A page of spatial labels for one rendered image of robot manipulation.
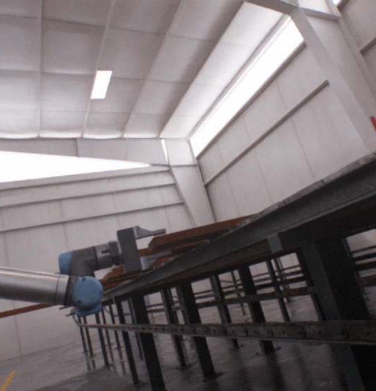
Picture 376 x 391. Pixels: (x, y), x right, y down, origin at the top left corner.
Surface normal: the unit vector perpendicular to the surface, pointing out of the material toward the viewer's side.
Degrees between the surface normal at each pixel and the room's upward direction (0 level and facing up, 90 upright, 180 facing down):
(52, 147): 90
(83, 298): 90
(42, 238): 87
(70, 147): 90
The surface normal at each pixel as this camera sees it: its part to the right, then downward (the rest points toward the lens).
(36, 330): 0.32, -0.31
